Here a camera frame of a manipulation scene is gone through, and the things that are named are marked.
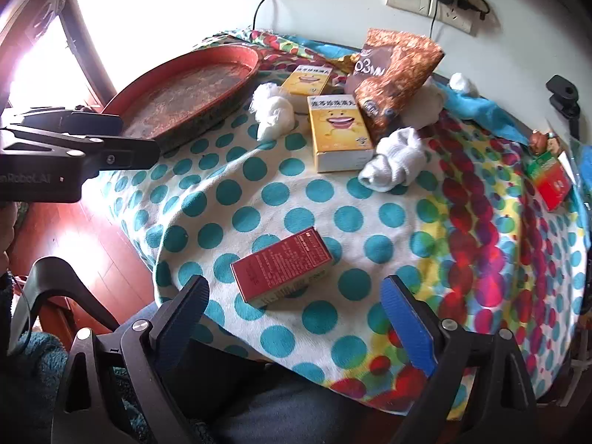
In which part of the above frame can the ribbed white sock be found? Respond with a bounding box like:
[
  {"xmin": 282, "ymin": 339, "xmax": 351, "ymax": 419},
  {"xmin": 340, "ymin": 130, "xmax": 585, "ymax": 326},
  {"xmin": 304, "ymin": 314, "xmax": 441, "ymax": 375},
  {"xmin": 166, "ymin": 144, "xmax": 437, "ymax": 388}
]
[{"xmin": 358, "ymin": 127, "xmax": 427, "ymax": 191}]

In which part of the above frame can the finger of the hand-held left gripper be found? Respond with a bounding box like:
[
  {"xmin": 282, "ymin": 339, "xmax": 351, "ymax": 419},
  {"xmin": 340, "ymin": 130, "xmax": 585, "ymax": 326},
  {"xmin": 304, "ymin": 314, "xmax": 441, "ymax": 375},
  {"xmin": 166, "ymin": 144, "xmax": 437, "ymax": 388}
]
[
  {"xmin": 0, "ymin": 125, "xmax": 161, "ymax": 173},
  {"xmin": 9, "ymin": 107, "xmax": 125, "ymax": 138}
]

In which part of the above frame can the small yellow medicine box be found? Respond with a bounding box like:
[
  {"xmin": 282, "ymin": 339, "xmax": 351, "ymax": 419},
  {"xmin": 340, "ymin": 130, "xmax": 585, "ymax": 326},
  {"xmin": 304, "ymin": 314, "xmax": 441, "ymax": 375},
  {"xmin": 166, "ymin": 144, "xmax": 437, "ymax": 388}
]
[{"xmin": 280, "ymin": 65, "xmax": 333, "ymax": 102}]

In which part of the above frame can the polka dot cloth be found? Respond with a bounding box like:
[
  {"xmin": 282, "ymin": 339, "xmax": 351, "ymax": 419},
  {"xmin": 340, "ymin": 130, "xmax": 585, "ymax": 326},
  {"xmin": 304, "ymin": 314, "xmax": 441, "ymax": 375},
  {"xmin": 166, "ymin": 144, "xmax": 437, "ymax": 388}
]
[{"xmin": 99, "ymin": 28, "xmax": 588, "ymax": 414}]

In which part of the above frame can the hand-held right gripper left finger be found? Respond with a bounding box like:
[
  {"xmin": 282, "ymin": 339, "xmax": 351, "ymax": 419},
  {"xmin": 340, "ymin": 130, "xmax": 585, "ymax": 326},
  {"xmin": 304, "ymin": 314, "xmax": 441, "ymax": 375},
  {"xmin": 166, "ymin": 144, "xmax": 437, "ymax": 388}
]
[{"xmin": 51, "ymin": 275, "xmax": 211, "ymax": 444}]

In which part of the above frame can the person's left forearm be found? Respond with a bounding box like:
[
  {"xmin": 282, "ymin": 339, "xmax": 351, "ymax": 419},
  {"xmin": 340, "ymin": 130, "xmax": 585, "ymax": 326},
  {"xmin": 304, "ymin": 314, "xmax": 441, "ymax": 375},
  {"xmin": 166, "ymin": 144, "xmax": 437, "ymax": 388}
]
[{"xmin": 0, "ymin": 268, "xmax": 75, "ymax": 444}]

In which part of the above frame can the person's leg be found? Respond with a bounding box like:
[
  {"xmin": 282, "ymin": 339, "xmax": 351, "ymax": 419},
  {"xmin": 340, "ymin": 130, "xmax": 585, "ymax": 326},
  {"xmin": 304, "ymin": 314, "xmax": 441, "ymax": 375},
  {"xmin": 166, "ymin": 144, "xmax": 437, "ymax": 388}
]
[{"xmin": 115, "ymin": 300, "xmax": 417, "ymax": 444}]

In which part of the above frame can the large yellow medicine box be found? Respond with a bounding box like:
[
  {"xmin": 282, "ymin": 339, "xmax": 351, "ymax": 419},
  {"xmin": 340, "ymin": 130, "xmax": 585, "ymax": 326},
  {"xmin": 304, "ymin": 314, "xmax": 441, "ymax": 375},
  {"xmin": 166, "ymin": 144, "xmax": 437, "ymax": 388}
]
[{"xmin": 307, "ymin": 95, "xmax": 374, "ymax": 173}]

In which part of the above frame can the black plug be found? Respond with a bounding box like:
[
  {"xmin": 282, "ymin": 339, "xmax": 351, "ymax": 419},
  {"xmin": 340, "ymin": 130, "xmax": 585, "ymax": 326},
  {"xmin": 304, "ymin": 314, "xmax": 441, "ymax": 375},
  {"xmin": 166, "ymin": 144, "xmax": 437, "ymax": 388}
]
[{"xmin": 458, "ymin": 0, "xmax": 491, "ymax": 21}]

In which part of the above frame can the brown snack bag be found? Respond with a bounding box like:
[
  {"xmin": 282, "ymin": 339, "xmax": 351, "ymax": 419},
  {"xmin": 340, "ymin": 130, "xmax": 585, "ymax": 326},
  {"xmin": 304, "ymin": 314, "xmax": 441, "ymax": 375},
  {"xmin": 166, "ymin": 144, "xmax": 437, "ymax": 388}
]
[{"xmin": 344, "ymin": 28, "xmax": 445, "ymax": 145}]

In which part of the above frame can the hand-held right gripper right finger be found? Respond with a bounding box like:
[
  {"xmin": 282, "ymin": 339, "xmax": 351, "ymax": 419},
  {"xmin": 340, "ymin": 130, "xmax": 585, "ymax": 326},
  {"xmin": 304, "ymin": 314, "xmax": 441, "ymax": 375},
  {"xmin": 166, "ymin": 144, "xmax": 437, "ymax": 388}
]
[{"xmin": 381, "ymin": 275, "xmax": 539, "ymax": 444}]

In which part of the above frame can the white wall socket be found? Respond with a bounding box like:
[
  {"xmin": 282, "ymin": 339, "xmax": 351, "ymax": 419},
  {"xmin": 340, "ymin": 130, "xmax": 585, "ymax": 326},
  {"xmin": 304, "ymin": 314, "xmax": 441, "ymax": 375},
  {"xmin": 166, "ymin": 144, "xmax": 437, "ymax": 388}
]
[{"xmin": 435, "ymin": 0, "xmax": 479, "ymax": 35}]

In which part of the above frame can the red medicine box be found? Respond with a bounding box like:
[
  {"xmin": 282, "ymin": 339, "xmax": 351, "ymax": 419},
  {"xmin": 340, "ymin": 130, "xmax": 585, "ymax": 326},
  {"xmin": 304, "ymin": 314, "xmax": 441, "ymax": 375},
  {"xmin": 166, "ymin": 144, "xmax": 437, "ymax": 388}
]
[{"xmin": 230, "ymin": 228, "xmax": 337, "ymax": 307}]

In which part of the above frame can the black clamp mount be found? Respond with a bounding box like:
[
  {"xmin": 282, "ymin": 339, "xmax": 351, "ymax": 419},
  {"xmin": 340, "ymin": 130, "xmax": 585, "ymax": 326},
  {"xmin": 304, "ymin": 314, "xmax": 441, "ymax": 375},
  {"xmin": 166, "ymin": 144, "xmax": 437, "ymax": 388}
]
[{"xmin": 546, "ymin": 74, "xmax": 581, "ymax": 139}]

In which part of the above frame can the red round tray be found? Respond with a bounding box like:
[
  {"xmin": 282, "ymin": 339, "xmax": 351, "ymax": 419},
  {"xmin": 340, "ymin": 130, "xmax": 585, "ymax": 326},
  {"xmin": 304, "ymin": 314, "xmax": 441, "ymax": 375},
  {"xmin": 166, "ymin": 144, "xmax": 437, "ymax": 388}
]
[{"xmin": 102, "ymin": 45, "xmax": 264, "ymax": 151}]

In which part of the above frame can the red and green box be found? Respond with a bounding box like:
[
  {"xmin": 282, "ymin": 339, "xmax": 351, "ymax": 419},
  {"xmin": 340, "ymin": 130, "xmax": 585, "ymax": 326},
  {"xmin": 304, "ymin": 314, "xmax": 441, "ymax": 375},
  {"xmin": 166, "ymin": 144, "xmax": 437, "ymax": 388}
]
[{"xmin": 527, "ymin": 152, "xmax": 574, "ymax": 213}]

